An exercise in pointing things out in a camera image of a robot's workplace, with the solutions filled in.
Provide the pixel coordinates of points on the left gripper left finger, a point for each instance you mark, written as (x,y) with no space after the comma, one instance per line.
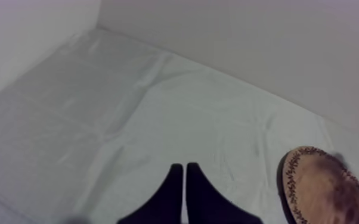
(167,203)

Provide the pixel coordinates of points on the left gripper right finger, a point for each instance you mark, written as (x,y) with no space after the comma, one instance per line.
(204,203)

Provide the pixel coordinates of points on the round wooden board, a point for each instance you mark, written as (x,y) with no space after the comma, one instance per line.
(323,187)

